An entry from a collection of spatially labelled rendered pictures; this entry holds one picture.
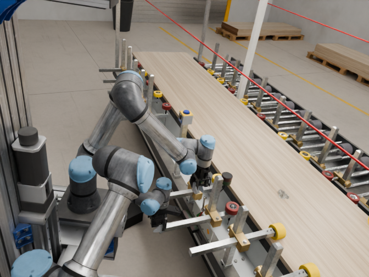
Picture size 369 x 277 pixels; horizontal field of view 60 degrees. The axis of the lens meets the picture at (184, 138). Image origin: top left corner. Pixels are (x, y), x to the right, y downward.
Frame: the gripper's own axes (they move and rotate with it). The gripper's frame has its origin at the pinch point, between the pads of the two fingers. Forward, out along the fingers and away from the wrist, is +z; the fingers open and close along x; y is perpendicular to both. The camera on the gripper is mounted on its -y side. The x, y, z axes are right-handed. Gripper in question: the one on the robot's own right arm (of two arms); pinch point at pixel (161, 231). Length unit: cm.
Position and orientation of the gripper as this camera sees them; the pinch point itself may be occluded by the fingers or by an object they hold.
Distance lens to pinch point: 176.5
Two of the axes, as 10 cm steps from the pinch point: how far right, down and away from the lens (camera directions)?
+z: -1.4, 8.4, 5.3
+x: 3.7, 5.4, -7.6
